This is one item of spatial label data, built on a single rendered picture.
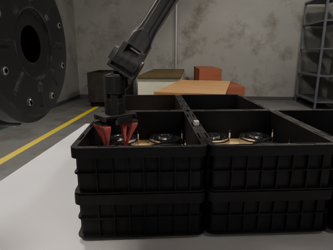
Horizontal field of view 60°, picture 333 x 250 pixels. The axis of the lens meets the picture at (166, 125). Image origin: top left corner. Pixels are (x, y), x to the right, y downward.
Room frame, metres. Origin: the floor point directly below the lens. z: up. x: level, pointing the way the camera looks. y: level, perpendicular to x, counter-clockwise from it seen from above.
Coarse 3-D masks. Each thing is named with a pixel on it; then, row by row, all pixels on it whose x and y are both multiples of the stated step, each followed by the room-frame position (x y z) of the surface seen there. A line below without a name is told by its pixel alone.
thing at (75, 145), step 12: (96, 120) 0.84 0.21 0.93; (192, 120) 0.84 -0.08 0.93; (84, 132) 0.70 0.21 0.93; (72, 144) 0.60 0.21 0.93; (204, 144) 0.60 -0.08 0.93; (72, 156) 0.58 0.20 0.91; (84, 156) 0.58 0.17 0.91; (96, 156) 0.58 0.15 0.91; (108, 156) 0.58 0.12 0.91; (120, 156) 0.58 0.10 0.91; (132, 156) 0.58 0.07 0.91; (144, 156) 0.59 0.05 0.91; (156, 156) 0.59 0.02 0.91; (168, 156) 0.59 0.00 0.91; (180, 156) 0.59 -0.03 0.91; (192, 156) 0.59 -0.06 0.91
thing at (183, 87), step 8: (184, 80) 4.15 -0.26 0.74; (192, 80) 4.15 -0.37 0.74; (200, 80) 4.15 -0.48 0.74; (208, 80) 4.15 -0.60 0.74; (168, 88) 3.20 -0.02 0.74; (176, 88) 3.20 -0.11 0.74; (184, 88) 3.20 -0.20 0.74; (192, 88) 3.20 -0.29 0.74; (200, 88) 3.20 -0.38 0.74; (208, 88) 3.20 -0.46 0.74; (216, 88) 3.20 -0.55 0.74; (224, 88) 3.20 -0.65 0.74
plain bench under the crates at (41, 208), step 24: (24, 168) 1.02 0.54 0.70; (48, 168) 1.02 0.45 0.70; (72, 168) 1.02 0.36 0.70; (0, 192) 0.83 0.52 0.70; (24, 192) 0.83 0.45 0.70; (48, 192) 0.83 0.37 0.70; (72, 192) 0.83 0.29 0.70; (0, 216) 0.69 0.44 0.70; (24, 216) 0.69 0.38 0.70; (48, 216) 0.69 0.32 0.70; (72, 216) 0.69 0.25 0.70; (0, 240) 0.59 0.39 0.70; (24, 240) 0.59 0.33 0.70; (48, 240) 0.59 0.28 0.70; (72, 240) 0.59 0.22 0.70; (96, 240) 0.59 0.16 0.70; (120, 240) 0.59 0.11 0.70; (144, 240) 0.59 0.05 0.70; (168, 240) 0.59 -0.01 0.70; (192, 240) 0.59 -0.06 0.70; (216, 240) 0.59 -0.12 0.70; (240, 240) 0.59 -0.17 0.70; (264, 240) 0.59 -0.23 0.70; (288, 240) 0.59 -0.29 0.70; (312, 240) 0.59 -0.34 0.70
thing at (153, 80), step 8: (152, 72) 5.62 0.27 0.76; (160, 72) 5.62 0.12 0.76; (168, 72) 5.62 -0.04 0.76; (176, 72) 5.62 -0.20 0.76; (144, 80) 4.82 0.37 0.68; (152, 80) 4.81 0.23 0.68; (160, 80) 4.80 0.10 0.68; (168, 80) 4.79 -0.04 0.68; (176, 80) 4.78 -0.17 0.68; (144, 88) 4.82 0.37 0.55; (152, 88) 4.81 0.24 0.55; (160, 88) 4.80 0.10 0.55
